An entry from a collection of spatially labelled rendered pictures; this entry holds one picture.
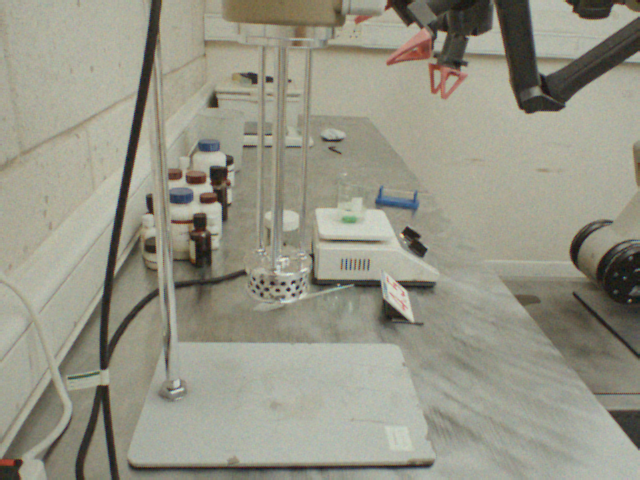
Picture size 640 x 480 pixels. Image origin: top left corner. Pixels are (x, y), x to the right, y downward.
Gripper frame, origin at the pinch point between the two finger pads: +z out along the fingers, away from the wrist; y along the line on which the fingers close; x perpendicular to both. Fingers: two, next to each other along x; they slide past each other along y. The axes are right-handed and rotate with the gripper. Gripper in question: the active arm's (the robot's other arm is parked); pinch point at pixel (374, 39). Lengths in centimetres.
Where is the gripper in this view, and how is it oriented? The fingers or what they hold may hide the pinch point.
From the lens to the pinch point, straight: 97.2
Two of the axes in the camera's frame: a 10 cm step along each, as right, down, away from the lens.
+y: -5.3, -8.1, 2.5
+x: -1.9, -1.7, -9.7
